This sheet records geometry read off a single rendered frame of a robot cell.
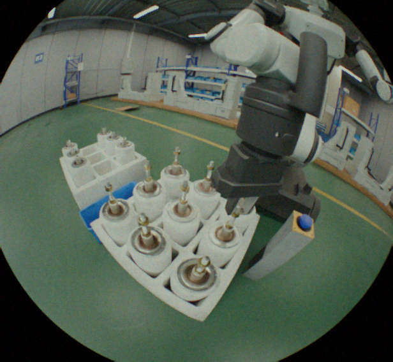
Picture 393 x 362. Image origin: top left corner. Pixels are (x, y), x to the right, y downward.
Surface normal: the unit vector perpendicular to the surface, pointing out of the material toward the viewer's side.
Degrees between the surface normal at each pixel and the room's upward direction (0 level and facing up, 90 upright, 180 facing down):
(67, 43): 90
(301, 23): 123
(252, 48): 90
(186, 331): 0
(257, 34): 90
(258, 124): 90
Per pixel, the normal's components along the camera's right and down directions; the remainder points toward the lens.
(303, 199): -0.29, -0.34
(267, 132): -0.52, 0.38
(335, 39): -0.17, 0.92
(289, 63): 0.18, 0.53
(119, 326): 0.14, -0.85
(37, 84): 0.82, 0.39
